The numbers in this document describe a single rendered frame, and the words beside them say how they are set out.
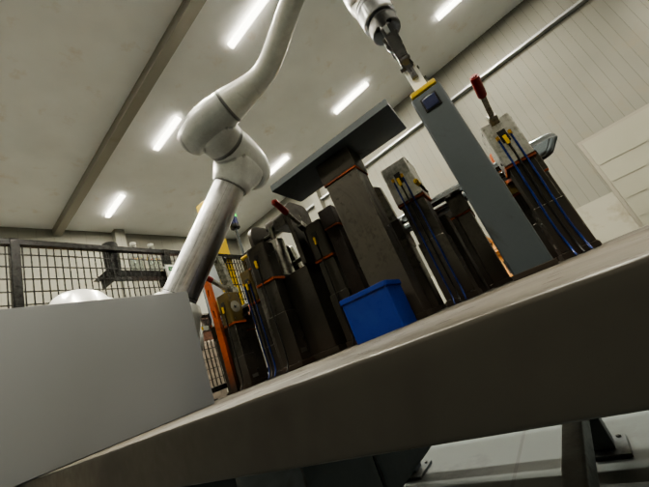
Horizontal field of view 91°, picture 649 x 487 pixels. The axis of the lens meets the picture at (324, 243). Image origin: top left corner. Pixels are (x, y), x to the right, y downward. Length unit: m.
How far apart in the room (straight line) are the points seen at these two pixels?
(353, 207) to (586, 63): 10.00
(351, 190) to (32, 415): 0.69
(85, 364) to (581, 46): 10.76
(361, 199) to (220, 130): 0.47
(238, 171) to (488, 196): 0.70
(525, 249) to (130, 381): 0.74
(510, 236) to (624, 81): 9.77
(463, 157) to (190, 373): 0.70
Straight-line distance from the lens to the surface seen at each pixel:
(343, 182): 0.81
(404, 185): 0.92
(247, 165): 1.06
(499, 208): 0.70
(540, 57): 10.82
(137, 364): 0.71
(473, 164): 0.73
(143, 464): 0.35
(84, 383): 0.68
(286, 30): 0.97
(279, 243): 1.07
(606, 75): 10.46
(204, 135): 1.02
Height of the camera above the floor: 0.71
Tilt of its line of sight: 18 degrees up
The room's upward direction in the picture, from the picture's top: 22 degrees counter-clockwise
